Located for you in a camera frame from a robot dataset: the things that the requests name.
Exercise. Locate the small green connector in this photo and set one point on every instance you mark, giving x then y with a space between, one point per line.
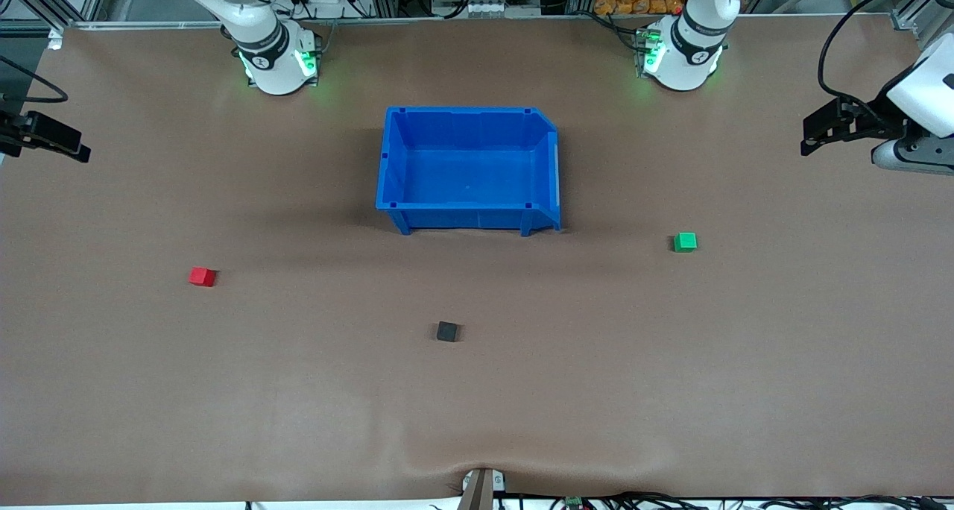
574 502

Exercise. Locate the small green cube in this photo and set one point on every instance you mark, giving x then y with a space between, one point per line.
685 241

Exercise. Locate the brown table mat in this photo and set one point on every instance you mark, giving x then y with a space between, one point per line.
223 383

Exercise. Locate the small black cube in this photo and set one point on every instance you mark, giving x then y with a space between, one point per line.
446 332

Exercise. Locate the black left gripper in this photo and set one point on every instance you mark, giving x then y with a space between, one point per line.
873 118

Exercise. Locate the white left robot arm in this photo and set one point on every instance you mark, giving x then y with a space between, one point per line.
686 48

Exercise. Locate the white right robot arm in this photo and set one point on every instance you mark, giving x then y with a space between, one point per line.
262 44

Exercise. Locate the small red cube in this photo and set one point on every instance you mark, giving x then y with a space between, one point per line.
201 276

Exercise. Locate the metal table clamp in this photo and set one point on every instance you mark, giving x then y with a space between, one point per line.
481 489

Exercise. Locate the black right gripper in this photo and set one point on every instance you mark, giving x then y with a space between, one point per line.
16 131

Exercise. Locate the blue plastic storage bin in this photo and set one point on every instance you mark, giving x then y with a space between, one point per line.
469 171

